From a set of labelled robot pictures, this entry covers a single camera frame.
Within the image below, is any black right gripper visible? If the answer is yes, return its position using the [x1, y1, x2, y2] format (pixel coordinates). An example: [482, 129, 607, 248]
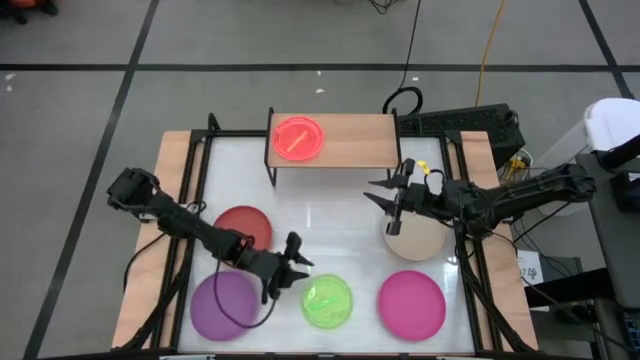
[363, 158, 446, 236]

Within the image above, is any white paper sheet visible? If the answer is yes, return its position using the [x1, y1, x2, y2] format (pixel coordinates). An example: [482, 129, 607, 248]
[516, 248, 545, 287]

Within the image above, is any black aluminium table frame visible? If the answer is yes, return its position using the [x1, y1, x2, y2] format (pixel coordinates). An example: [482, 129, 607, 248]
[119, 112, 541, 354]

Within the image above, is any black computer case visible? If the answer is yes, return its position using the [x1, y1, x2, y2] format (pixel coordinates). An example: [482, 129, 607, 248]
[399, 103, 527, 170]

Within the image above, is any magenta plate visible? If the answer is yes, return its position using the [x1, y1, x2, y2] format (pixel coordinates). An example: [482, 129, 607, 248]
[377, 270, 447, 343]

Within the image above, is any neon pink translucent plate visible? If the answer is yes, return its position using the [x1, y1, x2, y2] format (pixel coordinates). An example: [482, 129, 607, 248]
[272, 115, 326, 162]

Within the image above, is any black hanging cable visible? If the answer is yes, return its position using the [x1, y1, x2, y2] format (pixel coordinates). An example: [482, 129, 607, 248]
[382, 0, 425, 116]

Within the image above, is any yellow hanging cable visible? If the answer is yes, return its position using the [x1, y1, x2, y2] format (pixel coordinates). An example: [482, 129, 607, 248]
[473, 0, 509, 107]

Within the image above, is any white plastic object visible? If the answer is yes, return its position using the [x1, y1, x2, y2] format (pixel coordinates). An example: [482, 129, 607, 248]
[583, 97, 640, 152]

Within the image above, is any green translucent plate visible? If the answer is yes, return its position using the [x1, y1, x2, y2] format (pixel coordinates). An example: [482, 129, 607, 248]
[300, 273, 355, 331]

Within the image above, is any grey side desk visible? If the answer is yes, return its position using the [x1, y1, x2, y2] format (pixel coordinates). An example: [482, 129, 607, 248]
[574, 149, 640, 311]

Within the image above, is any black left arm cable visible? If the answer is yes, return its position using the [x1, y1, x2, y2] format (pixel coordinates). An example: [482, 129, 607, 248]
[213, 268, 278, 330]

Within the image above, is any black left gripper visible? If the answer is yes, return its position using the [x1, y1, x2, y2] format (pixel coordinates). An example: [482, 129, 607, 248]
[234, 232, 315, 305]

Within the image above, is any wooden shelf with black legs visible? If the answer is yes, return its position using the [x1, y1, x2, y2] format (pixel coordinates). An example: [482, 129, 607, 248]
[263, 106, 404, 188]

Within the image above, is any black chair base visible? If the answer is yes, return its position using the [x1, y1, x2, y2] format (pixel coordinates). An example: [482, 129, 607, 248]
[0, 0, 59, 25]

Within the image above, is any purple plate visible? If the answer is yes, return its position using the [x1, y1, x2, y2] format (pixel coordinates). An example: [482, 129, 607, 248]
[189, 270, 262, 343]

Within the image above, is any orange plate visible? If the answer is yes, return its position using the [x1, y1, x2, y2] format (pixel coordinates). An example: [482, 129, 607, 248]
[213, 205, 274, 252]

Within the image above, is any beige plate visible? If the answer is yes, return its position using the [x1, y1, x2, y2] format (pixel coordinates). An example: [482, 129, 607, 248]
[382, 208, 447, 262]

